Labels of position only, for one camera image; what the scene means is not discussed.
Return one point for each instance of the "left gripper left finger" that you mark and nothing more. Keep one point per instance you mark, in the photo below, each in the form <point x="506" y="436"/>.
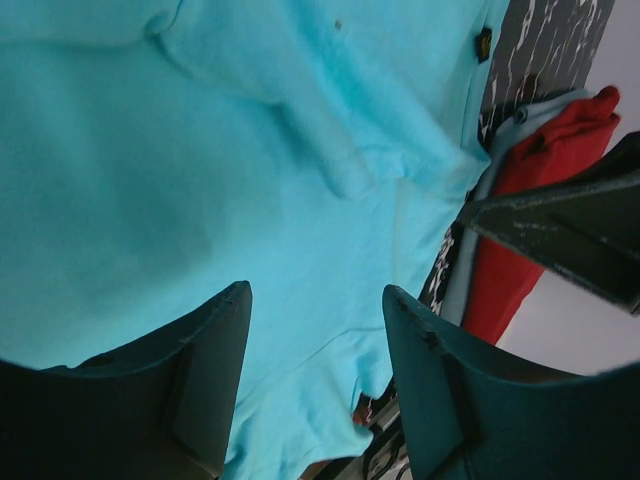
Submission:
<point x="159" y="407"/>

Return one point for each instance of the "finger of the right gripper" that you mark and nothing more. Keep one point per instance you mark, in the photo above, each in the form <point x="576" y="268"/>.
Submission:
<point x="584" y="229"/>

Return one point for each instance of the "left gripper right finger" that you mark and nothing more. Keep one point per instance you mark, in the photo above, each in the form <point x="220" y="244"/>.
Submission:
<point x="470" y="410"/>

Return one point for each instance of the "cyan polo shirt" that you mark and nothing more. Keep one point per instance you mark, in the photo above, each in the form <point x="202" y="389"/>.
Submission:
<point x="153" y="152"/>

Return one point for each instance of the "folded red shirt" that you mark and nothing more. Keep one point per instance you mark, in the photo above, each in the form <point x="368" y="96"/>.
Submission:
<point x="562" y="148"/>

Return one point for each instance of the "folded grey-blue shirt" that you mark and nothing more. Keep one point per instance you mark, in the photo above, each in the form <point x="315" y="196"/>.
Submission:
<point x="523" y="123"/>

